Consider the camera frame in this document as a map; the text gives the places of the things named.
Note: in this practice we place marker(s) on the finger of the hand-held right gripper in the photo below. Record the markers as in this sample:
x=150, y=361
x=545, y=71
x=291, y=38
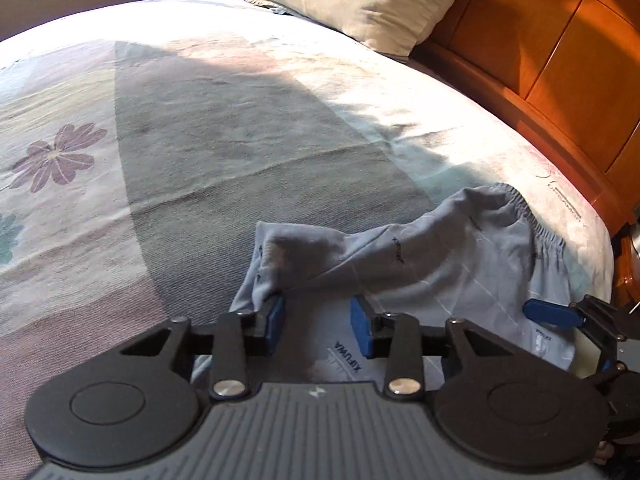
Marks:
x=612, y=355
x=547, y=310

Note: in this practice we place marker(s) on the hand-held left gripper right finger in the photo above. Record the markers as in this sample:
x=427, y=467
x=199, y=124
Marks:
x=360, y=323

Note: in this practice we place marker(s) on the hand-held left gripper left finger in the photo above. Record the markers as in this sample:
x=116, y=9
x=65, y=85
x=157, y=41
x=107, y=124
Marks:
x=275, y=321

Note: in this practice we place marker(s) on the grey printed pants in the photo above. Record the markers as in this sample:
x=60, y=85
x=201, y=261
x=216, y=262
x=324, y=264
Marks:
x=450, y=250

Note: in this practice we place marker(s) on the wooden bedside table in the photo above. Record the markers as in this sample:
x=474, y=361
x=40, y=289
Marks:
x=627, y=280

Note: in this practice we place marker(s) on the patterned bed sheet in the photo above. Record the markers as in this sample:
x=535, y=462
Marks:
x=200, y=135

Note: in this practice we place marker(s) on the orange wooden headboard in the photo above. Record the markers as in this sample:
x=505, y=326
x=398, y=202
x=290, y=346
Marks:
x=550, y=60

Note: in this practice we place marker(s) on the cream printed pillow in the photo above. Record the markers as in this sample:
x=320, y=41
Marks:
x=370, y=0

